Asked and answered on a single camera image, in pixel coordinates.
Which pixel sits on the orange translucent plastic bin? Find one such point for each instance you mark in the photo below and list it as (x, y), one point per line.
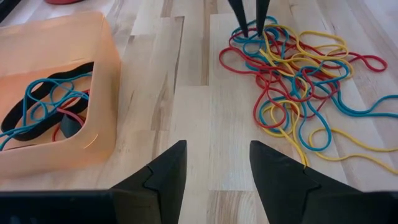
(105, 93)

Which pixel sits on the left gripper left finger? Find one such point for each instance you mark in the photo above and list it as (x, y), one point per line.
(164, 186)

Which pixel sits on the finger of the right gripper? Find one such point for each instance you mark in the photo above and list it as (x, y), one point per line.
(239, 15)
(262, 15)

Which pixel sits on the yellow rubber band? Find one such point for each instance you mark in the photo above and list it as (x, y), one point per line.
(351, 154)
(298, 149)
(323, 33)

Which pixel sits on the wide black rubber band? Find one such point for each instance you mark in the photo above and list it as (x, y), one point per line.
(9, 119)

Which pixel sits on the pink desk lamp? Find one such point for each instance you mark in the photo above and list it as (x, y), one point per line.
(62, 1)

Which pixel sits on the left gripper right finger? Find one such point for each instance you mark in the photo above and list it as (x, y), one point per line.
(283, 193)

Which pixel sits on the blue rubber band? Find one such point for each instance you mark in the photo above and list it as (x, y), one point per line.
(28, 88)
(357, 114)
(317, 150)
(9, 134)
(269, 17)

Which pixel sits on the short wide dark green band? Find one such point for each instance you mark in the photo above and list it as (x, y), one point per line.
(70, 127)

